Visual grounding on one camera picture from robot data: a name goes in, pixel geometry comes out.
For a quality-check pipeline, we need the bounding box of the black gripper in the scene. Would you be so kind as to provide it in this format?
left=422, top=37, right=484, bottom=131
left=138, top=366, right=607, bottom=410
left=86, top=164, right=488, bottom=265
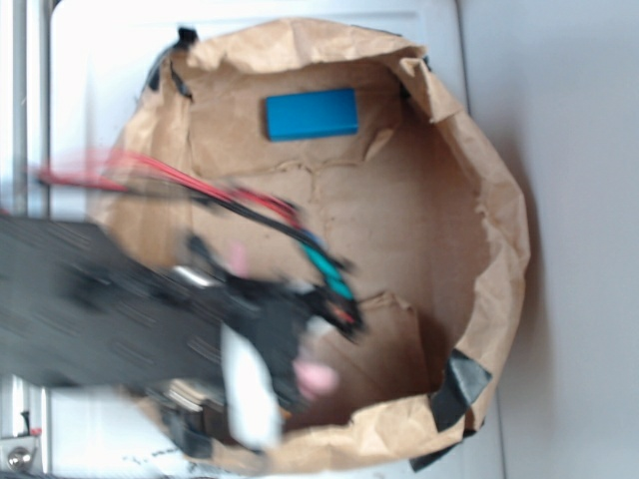
left=186, top=239, right=365, bottom=411

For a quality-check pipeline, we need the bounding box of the pink plush bunny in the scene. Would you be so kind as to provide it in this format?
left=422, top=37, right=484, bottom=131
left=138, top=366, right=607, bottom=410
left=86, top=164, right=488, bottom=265
left=228, top=241, right=339, bottom=400

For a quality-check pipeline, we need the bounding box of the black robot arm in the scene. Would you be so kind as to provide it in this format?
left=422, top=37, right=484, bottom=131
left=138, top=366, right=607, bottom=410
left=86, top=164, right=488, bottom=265
left=1, top=216, right=364, bottom=409

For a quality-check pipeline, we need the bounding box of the blue rectangular block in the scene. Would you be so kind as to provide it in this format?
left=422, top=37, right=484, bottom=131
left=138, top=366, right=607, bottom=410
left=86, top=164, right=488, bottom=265
left=265, top=88, right=359, bottom=142

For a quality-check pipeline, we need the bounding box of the brown paper bag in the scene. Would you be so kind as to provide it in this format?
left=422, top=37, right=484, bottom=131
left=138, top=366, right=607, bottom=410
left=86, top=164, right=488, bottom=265
left=117, top=18, right=530, bottom=473

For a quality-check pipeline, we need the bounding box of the white ribbon cable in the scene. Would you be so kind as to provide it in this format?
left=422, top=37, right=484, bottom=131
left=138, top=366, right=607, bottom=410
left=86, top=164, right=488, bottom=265
left=219, top=323, right=284, bottom=448

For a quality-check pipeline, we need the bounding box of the red and black wire bundle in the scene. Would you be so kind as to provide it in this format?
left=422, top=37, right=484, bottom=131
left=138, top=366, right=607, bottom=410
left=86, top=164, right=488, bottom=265
left=29, top=149, right=365, bottom=325

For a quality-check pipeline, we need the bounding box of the aluminium frame rail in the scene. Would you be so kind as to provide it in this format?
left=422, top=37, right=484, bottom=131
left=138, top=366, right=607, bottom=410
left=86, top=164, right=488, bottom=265
left=1, top=1, right=57, bottom=476

